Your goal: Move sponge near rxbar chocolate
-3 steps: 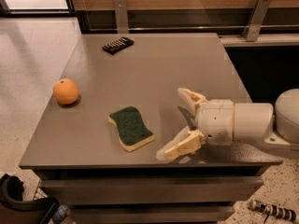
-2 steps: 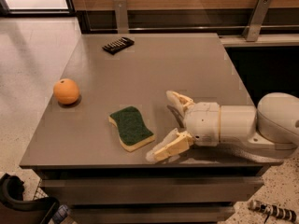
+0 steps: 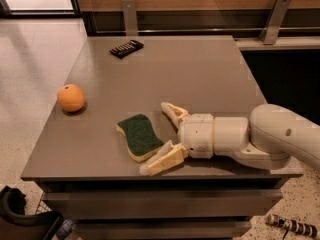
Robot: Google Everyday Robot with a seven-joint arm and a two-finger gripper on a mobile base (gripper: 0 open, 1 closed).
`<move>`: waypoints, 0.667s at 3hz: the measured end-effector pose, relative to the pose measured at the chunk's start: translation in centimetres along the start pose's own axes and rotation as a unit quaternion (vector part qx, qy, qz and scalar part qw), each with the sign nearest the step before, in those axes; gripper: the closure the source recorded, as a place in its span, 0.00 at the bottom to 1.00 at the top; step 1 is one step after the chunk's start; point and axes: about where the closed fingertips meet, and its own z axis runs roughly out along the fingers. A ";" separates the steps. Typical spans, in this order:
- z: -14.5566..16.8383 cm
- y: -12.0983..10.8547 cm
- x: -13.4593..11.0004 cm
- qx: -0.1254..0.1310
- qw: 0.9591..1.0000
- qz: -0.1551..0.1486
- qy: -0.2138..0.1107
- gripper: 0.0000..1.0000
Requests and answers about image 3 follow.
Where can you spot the metal wall bracket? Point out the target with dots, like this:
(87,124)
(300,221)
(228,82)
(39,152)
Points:
(130,17)
(271,30)

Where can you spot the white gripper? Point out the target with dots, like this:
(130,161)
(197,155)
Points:
(197,134)

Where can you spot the upper grey drawer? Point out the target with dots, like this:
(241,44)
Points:
(163,204)

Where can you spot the left metal wall bracket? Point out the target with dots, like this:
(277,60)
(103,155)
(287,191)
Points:
(130,17)

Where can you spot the right metal wall bracket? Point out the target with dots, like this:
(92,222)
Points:
(271,30)

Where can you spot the green and yellow sponge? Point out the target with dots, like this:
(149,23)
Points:
(141,140)

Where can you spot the lower grey drawer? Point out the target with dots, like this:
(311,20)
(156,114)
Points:
(209,230)

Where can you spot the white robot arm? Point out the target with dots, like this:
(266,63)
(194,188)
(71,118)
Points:
(267,139)

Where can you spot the black chair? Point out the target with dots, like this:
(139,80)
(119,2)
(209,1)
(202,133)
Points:
(16,225)

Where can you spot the orange fruit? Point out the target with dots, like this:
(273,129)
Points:
(71,98)

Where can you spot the grey drawer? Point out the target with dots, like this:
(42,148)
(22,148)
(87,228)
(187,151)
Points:
(209,230)
(163,204)

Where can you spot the blue bottle cap object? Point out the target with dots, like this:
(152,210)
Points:
(65,229)

